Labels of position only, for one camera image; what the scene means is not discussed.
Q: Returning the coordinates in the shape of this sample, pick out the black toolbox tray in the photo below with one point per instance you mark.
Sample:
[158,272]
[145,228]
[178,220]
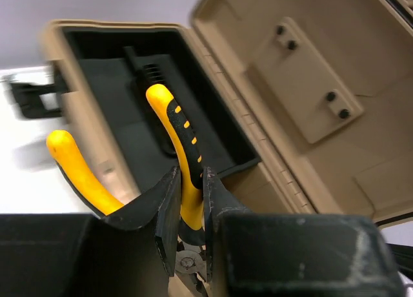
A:
[119,65]

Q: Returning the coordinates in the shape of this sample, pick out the tan plastic toolbox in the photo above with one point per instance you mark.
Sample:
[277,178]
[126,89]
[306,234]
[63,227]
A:
[321,88]

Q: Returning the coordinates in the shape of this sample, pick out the black rear toolbox latch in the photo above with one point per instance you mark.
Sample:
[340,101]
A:
[37,91]

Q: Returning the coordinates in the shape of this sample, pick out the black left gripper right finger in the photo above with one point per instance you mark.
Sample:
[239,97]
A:
[250,254]

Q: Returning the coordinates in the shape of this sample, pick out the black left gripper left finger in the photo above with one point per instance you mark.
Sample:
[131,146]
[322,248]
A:
[131,252]

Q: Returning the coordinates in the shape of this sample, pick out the yellow handled small pliers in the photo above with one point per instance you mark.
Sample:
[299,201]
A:
[191,265]

